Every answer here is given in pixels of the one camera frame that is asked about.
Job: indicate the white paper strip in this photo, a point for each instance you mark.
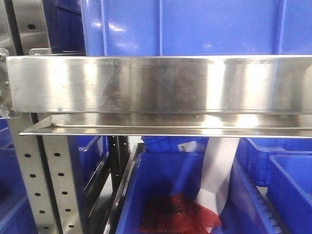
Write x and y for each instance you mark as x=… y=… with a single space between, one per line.
x=216 y=170

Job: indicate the perforated steel shelf upright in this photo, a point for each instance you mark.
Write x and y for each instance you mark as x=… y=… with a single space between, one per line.
x=46 y=182

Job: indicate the blue bin with red bags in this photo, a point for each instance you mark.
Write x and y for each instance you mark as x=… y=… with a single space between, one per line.
x=161 y=174

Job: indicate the blue bin middle left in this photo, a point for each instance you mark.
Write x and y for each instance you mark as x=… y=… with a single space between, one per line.
x=92 y=150

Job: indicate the red mesh bags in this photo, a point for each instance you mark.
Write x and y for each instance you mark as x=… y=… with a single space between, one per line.
x=177 y=214

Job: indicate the blue bin lower right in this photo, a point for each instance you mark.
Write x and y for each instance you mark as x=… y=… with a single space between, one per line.
x=284 y=167

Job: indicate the black perforated rear upright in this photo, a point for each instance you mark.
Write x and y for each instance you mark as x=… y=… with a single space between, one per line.
x=119 y=153

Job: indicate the blue bin behind centre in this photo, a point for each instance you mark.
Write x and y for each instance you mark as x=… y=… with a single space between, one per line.
x=160 y=144

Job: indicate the blue plastic tray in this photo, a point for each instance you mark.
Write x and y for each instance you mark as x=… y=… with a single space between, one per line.
x=197 y=27

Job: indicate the blue bin lower left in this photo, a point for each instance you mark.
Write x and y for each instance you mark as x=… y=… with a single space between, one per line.
x=15 y=212

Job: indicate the stainless steel shelf rail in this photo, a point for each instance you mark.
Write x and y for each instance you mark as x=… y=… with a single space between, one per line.
x=215 y=96

